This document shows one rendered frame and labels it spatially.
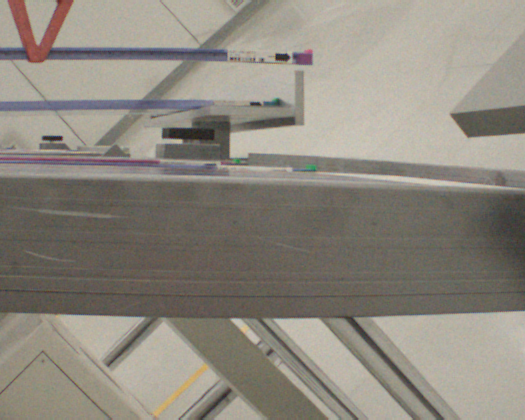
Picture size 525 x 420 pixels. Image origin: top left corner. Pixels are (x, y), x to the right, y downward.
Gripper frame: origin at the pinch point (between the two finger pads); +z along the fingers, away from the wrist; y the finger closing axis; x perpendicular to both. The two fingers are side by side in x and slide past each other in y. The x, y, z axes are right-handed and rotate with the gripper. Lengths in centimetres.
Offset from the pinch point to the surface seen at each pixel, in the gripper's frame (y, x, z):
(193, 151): -18.2, 19.4, 9.0
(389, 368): -20, 44, 34
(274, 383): -38, 36, 39
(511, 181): 39.4, 24.9, 8.7
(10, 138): -759, 51, 18
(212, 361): -38, 27, 36
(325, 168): 5.8, 25.1, 9.6
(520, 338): -77, 97, 43
